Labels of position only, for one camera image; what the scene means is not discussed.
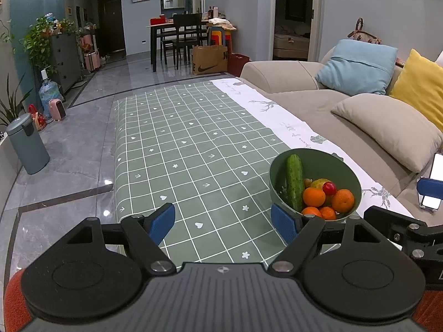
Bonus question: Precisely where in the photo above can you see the small orange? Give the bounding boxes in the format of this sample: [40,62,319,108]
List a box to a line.
[301,206,323,218]
[319,206,337,220]

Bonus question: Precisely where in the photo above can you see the orange top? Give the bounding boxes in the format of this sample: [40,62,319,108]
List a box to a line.
[303,187,326,208]

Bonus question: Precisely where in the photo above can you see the green cucumber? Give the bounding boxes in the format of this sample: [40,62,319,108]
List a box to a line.
[286,154,305,212]

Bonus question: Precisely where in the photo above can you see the large yellow-green pomelo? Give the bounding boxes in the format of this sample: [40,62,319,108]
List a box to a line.
[310,178,330,190]

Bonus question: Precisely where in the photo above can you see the red apple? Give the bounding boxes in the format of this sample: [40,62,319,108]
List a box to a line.
[322,181,337,196]

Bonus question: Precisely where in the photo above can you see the large orange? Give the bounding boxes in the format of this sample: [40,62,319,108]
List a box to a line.
[331,189,355,214]

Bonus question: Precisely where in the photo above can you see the brown kiwi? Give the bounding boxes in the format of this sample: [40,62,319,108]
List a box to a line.
[304,178,312,188]

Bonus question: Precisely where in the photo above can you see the smartphone on stand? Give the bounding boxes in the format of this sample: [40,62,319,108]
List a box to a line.
[417,153,443,211]

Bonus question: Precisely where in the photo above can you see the beige cushion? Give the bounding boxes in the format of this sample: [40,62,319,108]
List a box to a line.
[331,94,442,172]

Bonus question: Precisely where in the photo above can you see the green colander bowl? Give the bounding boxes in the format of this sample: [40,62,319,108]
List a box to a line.
[269,148,362,221]

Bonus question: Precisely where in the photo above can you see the green checkered tablecloth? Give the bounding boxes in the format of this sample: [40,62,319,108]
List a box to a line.
[114,79,406,265]

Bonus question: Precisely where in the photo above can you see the yellow cushion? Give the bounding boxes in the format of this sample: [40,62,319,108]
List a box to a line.
[389,49,443,130]

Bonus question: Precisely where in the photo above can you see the beige sofa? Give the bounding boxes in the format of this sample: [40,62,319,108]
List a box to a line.
[240,61,442,225]

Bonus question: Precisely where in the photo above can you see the light blue cushion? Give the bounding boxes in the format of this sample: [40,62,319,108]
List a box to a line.
[315,39,398,96]

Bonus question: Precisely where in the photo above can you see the pink small heater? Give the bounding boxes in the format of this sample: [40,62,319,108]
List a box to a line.
[49,99,66,121]

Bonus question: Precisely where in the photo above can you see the red patterned bag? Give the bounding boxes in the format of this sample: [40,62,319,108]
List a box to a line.
[28,103,47,131]

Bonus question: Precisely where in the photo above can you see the brown paper shopping bag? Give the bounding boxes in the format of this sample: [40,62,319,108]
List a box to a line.
[192,45,228,75]

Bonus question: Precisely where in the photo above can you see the brown handbag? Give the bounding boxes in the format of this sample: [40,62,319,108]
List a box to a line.
[348,17,382,45]

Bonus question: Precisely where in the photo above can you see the water bottle jug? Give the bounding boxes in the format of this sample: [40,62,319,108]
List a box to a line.
[38,69,64,119]

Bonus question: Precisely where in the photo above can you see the red box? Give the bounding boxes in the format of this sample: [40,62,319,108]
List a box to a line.
[228,53,250,77]

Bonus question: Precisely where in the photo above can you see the potted green plant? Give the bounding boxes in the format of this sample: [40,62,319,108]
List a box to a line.
[0,75,32,127]

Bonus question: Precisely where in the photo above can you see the dark dining chair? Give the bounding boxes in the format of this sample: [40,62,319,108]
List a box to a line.
[173,13,202,68]

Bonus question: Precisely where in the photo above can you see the dark drawer cabinet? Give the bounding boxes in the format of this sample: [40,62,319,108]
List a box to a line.
[50,34,81,95]

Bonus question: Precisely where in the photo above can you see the dark dining table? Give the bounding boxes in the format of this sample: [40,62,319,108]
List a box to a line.
[146,19,238,74]

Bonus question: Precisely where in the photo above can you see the leafy plant on cabinet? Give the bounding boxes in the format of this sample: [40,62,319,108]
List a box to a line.
[22,13,77,74]

